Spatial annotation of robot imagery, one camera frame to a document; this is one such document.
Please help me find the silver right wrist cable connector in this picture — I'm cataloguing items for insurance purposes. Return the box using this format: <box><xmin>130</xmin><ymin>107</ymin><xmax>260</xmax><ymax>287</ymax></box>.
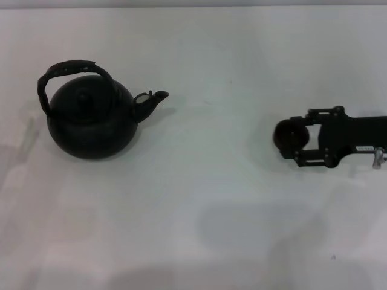
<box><xmin>371</xmin><ymin>147</ymin><xmax>387</xmax><ymax>169</ymax></box>

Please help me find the small dark brown teacup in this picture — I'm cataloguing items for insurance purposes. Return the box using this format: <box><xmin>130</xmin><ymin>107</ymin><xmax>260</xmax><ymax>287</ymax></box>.
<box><xmin>273</xmin><ymin>118</ymin><xmax>310</xmax><ymax>152</ymax></box>

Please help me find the black round teapot with handle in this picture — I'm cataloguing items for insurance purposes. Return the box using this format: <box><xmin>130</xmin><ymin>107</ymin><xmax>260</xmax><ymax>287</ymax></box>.
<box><xmin>37</xmin><ymin>59</ymin><xmax>171</xmax><ymax>161</ymax></box>

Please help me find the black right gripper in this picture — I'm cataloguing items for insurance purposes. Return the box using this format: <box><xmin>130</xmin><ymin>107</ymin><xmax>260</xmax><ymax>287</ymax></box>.
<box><xmin>279</xmin><ymin>105</ymin><xmax>387</xmax><ymax>169</ymax></box>

